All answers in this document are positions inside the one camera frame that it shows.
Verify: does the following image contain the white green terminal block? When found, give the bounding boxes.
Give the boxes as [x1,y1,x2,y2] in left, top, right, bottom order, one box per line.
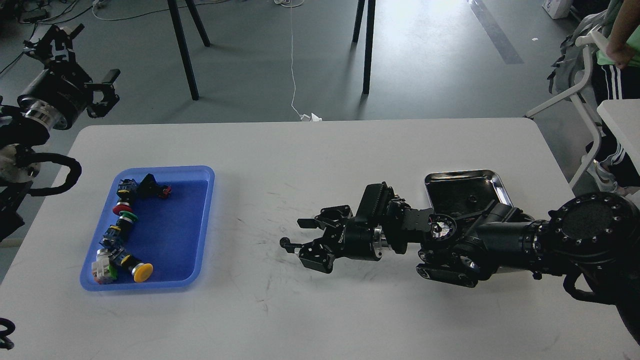
[91,248,118,285]

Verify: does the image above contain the black stand leg left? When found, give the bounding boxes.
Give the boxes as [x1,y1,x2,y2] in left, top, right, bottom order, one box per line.
[166,0,211,101]

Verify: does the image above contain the white box on floor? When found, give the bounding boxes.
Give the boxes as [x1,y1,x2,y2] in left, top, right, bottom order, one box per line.
[541,0,574,20]

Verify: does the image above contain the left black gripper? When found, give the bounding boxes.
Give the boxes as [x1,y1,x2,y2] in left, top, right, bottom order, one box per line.
[17,23,121,132]

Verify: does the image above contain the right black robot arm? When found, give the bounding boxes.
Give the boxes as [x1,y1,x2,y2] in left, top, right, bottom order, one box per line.
[279,182,639,341]

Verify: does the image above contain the blue plastic tray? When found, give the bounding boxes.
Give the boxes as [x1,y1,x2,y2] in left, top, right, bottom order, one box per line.
[79,165,215,292]

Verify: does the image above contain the red push button switch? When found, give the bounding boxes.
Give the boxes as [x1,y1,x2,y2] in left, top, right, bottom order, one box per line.
[112,178,138,215]

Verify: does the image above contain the white side table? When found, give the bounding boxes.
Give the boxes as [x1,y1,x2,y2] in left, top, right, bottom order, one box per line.
[597,99,640,171]

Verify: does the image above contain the black floor cables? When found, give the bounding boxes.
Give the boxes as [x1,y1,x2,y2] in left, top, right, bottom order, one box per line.
[0,0,101,78]

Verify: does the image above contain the person in green shirt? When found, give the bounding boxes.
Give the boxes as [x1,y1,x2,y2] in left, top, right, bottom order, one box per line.
[588,0,640,196]

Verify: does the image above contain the metal tray with black mat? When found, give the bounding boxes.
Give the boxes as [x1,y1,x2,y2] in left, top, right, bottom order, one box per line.
[423,170,513,217]

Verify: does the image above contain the black stand leg right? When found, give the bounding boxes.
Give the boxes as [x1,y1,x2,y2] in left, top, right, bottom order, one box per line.
[352,0,377,95]

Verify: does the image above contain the black red connector part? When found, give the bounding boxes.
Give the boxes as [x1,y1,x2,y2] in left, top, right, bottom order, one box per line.
[137,173,172,199]

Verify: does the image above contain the white cable on floor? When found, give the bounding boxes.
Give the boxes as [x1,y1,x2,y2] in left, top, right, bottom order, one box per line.
[273,0,323,122]

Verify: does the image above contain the green push button switch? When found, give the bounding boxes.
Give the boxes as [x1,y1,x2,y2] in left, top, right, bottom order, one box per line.
[108,210,138,238]

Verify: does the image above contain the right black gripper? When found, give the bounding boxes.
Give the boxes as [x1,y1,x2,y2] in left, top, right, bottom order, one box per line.
[284,205,386,274]

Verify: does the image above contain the yellow push button switch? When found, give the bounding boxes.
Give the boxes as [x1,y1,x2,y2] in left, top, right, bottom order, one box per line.
[119,254,154,283]

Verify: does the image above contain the white chair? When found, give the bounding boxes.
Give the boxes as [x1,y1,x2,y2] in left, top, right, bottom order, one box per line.
[525,10,615,188]

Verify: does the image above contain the black stand leg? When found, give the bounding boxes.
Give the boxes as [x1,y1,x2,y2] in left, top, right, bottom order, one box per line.
[352,0,377,95]
[166,0,211,101]

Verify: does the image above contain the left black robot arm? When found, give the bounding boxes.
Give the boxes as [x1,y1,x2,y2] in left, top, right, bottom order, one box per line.
[0,24,121,240]

